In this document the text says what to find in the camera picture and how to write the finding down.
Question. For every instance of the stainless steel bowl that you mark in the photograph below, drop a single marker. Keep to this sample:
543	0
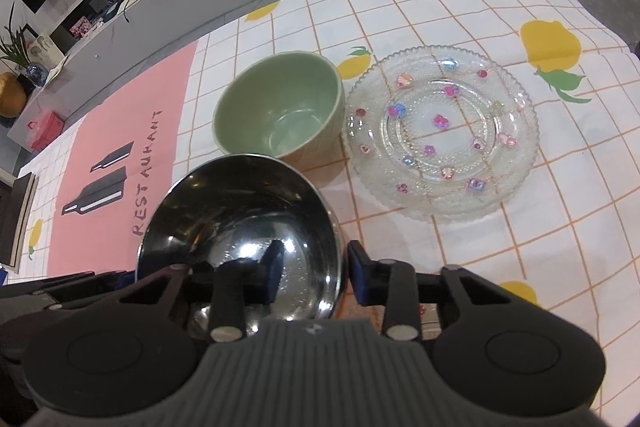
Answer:
220	217

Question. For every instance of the red box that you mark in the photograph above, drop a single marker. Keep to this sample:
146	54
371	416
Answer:
46	131

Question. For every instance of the clear glass plate small flowers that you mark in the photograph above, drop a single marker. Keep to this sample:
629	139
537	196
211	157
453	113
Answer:
440	132

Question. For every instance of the green ceramic bowl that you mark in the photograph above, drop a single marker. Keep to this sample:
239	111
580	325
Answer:
280	107

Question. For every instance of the white printed bag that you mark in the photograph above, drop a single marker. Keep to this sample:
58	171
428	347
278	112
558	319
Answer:
46	52

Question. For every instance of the dark chair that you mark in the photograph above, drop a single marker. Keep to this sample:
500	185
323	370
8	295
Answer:
16	219

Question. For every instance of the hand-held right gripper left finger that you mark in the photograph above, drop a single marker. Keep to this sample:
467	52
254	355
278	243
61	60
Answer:
274	274

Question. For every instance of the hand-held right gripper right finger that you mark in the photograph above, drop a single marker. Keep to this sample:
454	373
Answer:
359	274

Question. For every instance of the small pink box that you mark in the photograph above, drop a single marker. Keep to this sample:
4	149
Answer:
81	27

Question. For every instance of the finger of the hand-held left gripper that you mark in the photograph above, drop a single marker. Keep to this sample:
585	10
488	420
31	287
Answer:
55	286
100	289

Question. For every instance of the green potted plant thin leaves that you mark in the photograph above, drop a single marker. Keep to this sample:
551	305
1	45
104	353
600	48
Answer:
14	42

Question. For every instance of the checked tablecloth with pink panel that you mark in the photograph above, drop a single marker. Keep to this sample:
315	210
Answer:
450	257

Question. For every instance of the yellow round pot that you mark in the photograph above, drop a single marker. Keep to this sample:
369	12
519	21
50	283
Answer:
11	96

